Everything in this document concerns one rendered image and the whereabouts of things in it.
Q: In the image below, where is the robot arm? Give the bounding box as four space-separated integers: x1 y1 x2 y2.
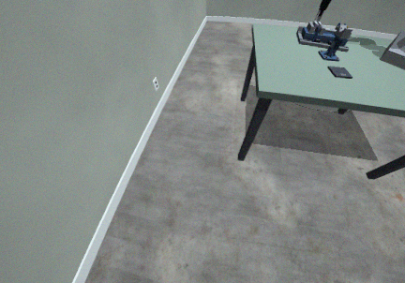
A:
397 37 405 52

